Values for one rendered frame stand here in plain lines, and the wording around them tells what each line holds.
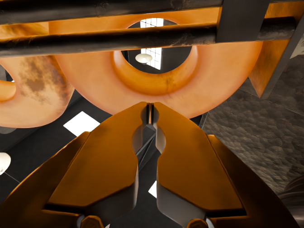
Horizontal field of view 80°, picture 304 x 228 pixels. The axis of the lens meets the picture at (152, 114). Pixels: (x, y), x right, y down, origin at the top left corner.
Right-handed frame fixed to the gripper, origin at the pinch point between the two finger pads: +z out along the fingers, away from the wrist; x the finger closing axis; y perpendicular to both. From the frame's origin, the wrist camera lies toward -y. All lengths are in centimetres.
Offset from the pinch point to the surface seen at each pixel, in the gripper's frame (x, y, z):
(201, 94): 4.4, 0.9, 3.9
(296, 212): 30.9, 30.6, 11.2
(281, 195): 31.9, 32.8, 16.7
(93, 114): -287, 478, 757
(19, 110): -13.3, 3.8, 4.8
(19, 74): -10.9, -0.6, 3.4
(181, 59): 120, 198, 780
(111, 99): -3.7, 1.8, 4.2
